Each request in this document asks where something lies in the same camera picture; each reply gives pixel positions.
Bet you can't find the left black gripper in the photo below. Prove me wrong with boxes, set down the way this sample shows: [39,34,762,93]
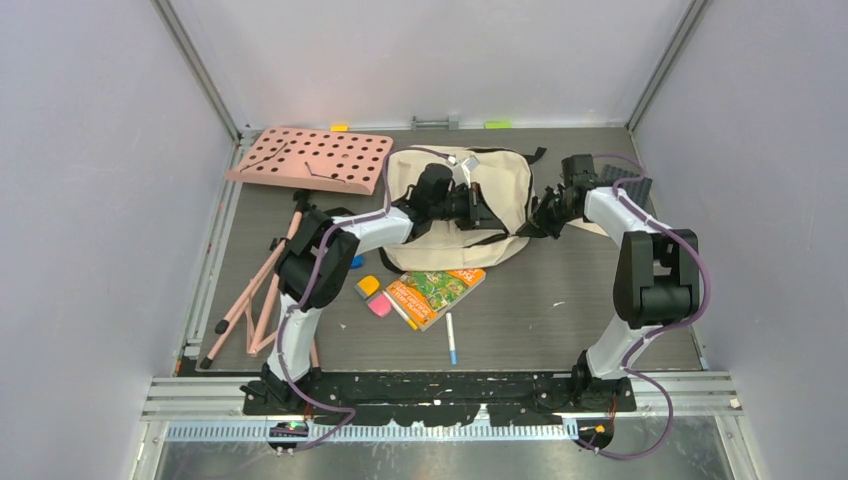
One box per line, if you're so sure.
[429,181,502,231]

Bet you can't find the cream canvas backpack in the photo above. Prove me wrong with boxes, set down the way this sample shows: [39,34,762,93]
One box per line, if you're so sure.
[379,144,614,276]

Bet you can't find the orange paperback book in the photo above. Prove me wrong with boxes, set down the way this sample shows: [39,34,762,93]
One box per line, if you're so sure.
[384,268,486,331]

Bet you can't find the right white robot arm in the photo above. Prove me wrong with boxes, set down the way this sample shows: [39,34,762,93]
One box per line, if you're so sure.
[519,154,706,411]

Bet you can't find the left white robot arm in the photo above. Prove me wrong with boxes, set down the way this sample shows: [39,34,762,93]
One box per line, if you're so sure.
[267,155,506,414]

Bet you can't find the dark grey studded baseplate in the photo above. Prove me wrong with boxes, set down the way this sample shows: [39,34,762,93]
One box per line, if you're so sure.
[599,165,653,209]

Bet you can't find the pink perforated stand board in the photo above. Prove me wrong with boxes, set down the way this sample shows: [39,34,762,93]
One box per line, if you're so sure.
[225,126,393,196]

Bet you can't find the blue eraser block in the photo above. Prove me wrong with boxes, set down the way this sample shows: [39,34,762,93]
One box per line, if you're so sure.
[350,255,365,269]

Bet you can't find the orange eraser block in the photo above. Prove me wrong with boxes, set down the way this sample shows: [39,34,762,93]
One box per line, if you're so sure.
[354,275,381,299]

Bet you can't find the pink eraser block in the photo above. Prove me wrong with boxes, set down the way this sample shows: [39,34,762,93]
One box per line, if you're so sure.
[367,293,393,318]

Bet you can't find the yellow capped white marker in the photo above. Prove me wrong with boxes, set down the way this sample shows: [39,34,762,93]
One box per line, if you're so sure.
[383,291,419,331]

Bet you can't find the blue capped white marker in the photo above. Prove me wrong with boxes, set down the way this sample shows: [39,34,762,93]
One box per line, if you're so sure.
[444,312,459,366]

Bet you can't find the pink tripod stand legs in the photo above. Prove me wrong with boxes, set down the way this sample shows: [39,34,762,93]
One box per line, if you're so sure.
[195,186,310,373]

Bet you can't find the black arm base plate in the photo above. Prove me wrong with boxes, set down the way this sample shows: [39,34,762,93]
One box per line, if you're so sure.
[240,370,637,427]

